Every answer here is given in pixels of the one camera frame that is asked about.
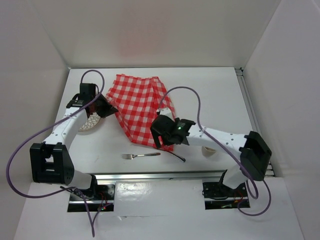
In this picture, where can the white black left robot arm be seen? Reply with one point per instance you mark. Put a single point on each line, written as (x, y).
(50, 160)

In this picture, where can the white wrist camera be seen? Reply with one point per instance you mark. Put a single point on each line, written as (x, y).
(97, 90)
(166, 112)

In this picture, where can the red white checkered cloth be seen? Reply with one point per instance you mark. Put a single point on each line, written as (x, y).
(137, 100)

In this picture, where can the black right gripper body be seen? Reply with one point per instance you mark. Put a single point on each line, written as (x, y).
(166, 140)

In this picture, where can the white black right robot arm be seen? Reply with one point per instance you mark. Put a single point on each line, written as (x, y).
(250, 151)

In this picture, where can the beige paper cup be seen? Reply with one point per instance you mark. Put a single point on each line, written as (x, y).
(207, 152)

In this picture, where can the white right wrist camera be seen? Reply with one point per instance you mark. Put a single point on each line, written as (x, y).
(166, 112)

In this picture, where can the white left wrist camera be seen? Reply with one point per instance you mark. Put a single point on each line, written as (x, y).
(97, 90)

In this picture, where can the floral patterned ceramic plate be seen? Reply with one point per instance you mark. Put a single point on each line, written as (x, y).
(91, 122)

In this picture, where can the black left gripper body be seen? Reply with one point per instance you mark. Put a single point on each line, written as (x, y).
(101, 106)

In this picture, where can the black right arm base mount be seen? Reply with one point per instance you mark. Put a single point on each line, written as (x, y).
(218, 196)

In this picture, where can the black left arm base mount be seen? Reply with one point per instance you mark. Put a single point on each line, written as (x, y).
(99, 197)

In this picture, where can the silver fork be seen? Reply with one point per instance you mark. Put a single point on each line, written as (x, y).
(132, 156)

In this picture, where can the silver table knife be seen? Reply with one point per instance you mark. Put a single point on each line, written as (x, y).
(177, 156)

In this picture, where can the aluminium frame rail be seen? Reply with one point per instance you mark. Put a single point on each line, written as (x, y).
(220, 93)

